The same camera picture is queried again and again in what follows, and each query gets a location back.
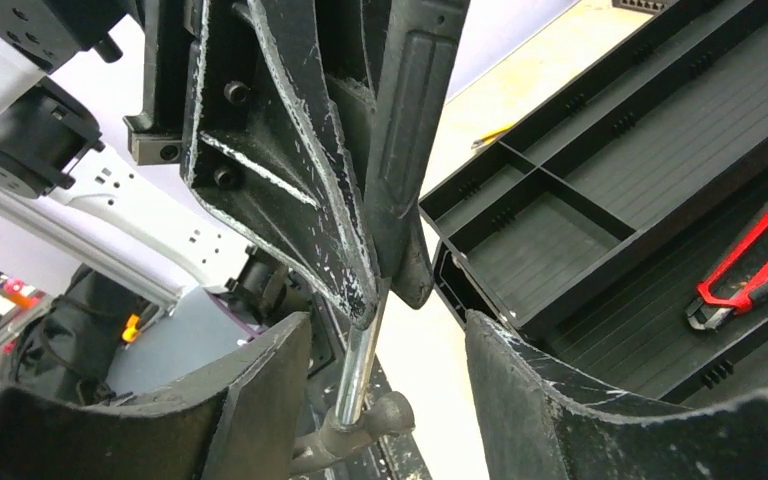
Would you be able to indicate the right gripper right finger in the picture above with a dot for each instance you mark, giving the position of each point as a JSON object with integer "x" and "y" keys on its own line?
{"x": 541, "y": 418}

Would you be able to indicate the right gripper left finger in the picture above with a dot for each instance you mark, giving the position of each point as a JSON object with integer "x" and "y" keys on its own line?
{"x": 234, "y": 418}

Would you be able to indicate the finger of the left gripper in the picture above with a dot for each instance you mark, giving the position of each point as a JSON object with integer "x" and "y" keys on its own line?
{"x": 389, "y": 64}
{"x": 265, "y": 151}

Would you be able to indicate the yellow handled pliers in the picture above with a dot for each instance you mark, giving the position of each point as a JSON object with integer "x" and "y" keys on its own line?
{"x": 488, "y": 138}

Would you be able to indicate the small claw hammer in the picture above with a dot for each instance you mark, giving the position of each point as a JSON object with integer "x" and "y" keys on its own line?
{"x": 349, "y": 426}

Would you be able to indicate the black plastic toolbox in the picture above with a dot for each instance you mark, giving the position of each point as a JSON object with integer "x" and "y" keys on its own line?
{"x": 588, "y": 227}

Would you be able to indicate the red black utility knife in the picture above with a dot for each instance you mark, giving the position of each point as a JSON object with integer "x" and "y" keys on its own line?
{"x": 738, "y": 282}

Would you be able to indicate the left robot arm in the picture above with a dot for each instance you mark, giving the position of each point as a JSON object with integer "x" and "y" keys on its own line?
{"x": 42, "y": 133}

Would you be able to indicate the black network switch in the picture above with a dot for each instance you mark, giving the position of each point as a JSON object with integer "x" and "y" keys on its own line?
{"x": 651, "y": 7}

